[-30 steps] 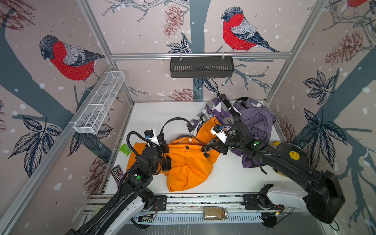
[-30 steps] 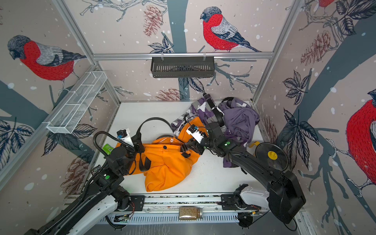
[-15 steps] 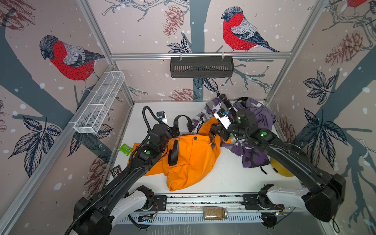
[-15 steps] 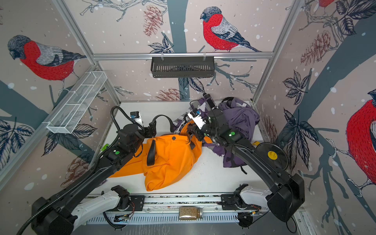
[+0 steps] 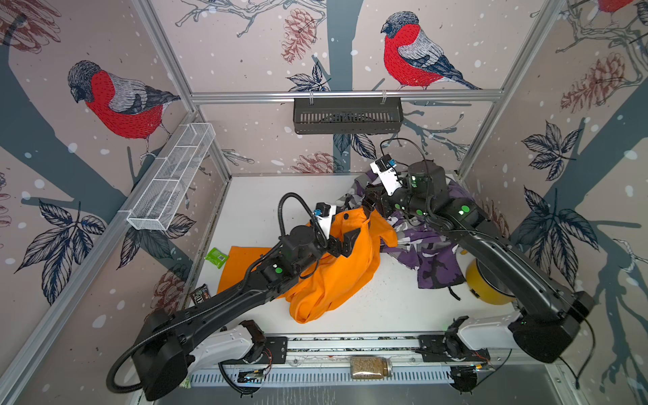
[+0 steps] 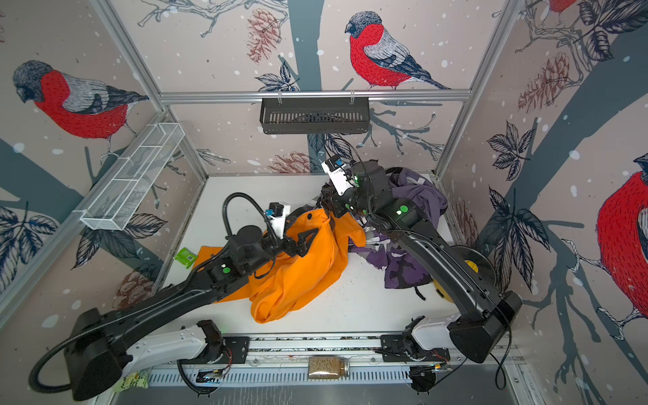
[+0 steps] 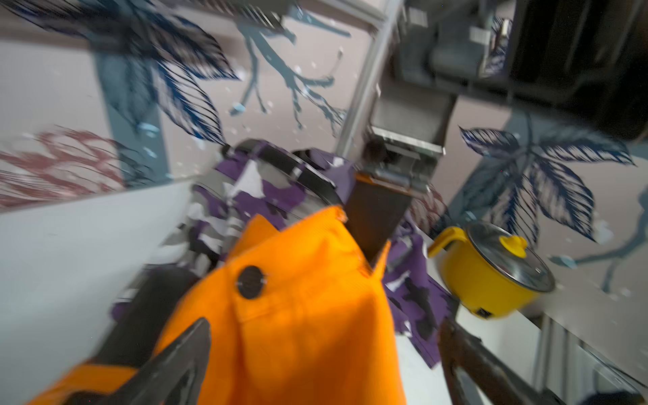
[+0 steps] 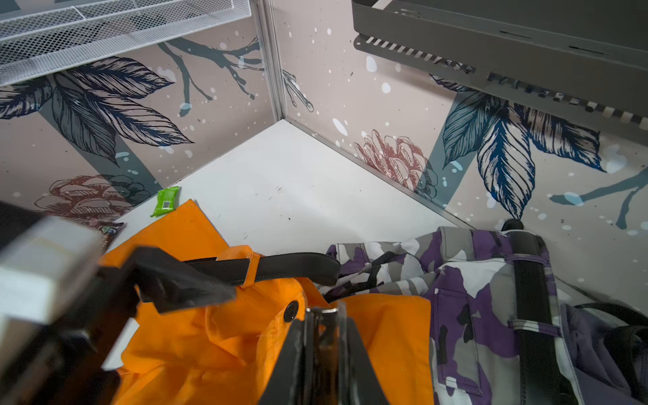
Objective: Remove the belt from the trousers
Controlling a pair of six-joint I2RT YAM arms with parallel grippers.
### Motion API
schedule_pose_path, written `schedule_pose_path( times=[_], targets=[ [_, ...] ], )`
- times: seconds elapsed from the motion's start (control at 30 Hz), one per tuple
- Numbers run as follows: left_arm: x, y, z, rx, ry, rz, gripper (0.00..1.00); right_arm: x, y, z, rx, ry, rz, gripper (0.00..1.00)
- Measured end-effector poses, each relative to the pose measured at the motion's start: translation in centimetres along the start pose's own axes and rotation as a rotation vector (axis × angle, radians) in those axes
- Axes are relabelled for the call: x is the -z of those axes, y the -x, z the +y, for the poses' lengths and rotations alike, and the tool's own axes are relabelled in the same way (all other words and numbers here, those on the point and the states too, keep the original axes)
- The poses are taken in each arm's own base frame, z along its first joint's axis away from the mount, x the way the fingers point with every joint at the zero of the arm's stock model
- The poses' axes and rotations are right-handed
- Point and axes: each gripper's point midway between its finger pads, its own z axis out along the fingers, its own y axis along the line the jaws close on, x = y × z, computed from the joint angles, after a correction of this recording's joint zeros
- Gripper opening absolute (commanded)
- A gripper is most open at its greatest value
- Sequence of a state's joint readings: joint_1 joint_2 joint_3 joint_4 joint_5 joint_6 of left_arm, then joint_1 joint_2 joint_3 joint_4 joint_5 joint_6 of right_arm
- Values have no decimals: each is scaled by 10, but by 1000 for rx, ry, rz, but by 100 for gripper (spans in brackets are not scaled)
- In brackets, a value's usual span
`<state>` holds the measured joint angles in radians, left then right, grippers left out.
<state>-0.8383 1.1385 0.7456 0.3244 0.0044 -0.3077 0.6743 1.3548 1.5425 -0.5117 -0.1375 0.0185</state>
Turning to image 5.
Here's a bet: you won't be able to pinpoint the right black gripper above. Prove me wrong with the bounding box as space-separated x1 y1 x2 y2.
365 176 435 221

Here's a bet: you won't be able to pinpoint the orange trousers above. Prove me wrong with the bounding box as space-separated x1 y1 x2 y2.
216 206 400 325

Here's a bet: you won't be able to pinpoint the purple camouflage trousers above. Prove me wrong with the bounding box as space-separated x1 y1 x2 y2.
348 171 469 290

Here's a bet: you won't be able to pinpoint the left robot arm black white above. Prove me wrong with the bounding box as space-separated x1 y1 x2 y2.
106 202 361 401

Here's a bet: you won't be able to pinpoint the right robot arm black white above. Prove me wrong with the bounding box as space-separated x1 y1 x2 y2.
363 155 594 364

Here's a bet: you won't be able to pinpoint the plain purple garment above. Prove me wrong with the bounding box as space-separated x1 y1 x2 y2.
445 177 474 201

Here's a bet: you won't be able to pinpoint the black perforated metal shelf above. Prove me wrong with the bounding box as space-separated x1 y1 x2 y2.
293 97 404 135

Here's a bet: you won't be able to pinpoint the jar of grains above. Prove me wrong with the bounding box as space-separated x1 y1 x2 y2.
349 356 393 380

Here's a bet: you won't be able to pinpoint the small green packet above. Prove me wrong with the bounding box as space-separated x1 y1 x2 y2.
204 248 229 269

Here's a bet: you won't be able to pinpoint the yellow object beside spool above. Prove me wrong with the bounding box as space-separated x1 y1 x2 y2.
465 260 515 305

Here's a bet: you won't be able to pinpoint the dark candy packet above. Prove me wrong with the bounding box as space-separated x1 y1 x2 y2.
189 284 212 305

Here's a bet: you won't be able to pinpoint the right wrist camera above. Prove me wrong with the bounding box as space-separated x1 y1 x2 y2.
370 155 403 196

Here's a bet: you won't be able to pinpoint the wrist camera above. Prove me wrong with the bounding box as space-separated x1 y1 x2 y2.
370 155 403 196
314 202 337 240

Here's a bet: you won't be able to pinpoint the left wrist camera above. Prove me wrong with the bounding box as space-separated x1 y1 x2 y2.
314 202 337 240

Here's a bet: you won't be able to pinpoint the horizontal aluminium frame bar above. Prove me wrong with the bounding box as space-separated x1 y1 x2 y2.
190 89 504 106

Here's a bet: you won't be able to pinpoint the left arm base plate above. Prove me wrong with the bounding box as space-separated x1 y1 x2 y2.
234 336 289 366

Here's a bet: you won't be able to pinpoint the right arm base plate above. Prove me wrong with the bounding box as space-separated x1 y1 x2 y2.
415 334 490 363

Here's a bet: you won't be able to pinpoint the white wire mesh basket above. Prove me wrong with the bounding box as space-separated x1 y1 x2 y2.
127 123 215 231

